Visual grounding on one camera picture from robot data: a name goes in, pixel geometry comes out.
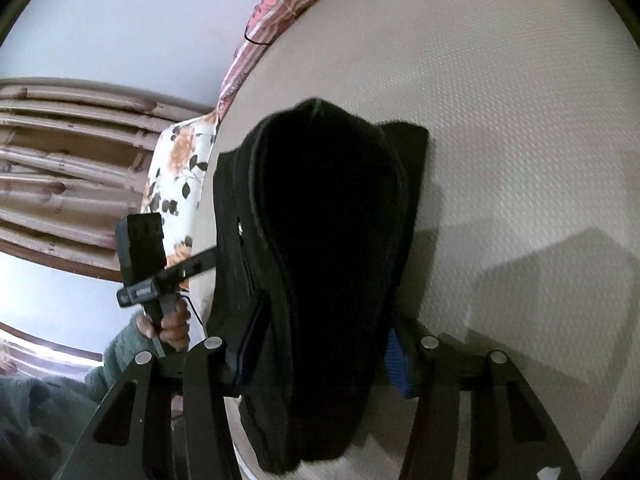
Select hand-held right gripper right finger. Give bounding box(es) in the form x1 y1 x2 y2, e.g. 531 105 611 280
382 312 583 480

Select person's left hand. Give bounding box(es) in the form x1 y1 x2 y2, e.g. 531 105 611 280
135 301 193 353

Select beige patterned curtain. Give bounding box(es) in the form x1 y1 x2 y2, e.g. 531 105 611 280
0 77 211 281

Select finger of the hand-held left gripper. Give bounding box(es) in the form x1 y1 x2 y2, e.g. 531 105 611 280
161 246 218 284

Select white floral pillow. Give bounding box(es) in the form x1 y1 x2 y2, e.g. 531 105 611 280
139 110 221 293

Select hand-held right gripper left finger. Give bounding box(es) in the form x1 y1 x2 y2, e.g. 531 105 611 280
52 292 273 480

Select person's left forearm green sleeve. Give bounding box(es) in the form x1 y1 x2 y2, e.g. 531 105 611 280
0 316 160 480

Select beige textured mattress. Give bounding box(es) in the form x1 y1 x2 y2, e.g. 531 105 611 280
190 0 640 480

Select black pants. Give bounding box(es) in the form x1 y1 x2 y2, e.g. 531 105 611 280
205 97 431 476

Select thin black cable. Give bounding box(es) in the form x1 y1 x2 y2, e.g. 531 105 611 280
179 294 207 333

